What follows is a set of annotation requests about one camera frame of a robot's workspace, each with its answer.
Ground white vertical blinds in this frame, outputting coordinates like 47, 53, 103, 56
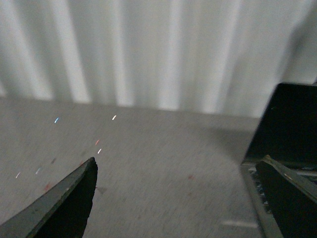
0, 0, 317, 118

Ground silver laptop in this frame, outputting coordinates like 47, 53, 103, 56
240, 83, 317, 238

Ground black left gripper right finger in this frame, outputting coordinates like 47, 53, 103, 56
256, 155, 317, 238

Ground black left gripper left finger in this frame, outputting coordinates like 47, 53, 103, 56
0, 157, 98, 238

